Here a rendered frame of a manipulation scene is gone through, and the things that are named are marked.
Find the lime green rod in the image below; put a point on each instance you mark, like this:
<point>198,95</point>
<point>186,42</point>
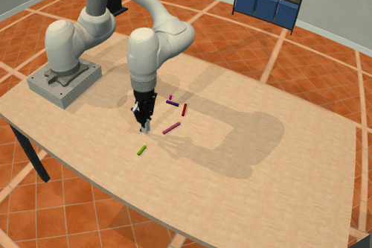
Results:
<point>141,150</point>

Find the pink rod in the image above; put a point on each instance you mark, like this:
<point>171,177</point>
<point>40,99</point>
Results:
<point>170,128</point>

